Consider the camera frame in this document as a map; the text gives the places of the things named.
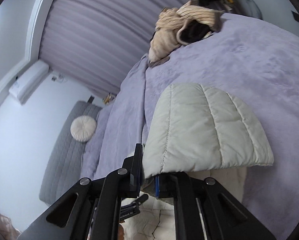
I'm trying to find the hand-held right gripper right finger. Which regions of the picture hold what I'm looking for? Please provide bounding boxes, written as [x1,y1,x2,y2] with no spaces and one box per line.
[153,171,277,240]

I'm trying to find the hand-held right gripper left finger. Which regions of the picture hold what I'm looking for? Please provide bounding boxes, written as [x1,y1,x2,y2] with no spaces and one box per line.
[17,143,145,240]

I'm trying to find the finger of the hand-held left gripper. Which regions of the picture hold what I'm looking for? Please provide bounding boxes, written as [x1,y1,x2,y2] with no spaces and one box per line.
[129,194,149,208]

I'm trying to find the cream puffer jacket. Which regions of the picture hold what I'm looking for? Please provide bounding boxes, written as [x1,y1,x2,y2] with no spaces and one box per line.
[119,82,274,240]

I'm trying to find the round white cushion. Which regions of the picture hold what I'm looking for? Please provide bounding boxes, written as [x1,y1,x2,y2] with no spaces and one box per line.
[71,116,97,143]

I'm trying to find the grey quilted headboard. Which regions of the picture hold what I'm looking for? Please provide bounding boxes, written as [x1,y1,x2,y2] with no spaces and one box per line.
[39,100,103,205]

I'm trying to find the small yellow items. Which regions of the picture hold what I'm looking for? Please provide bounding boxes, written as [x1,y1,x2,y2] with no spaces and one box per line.
[103,92,116,104]

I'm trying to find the pink cloth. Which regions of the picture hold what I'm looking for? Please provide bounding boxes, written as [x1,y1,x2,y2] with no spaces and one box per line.
[0,206,21,240]

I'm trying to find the white air conditioner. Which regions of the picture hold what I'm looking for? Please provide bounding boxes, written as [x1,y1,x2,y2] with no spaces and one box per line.
[9,62,49,105]

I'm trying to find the beige striped garment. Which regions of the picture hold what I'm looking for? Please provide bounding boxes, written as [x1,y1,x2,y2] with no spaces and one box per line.
[149,0,226,63]

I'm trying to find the grey pleated curtain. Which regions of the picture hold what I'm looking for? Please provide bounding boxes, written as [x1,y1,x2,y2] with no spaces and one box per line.
[38,0,190,98]

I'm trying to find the purple plush blanket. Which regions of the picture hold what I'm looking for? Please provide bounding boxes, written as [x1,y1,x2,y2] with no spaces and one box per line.
[82,12,299,230]

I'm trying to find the dark garment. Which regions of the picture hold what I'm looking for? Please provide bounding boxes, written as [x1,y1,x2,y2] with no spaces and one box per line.
[181,21,212,43]

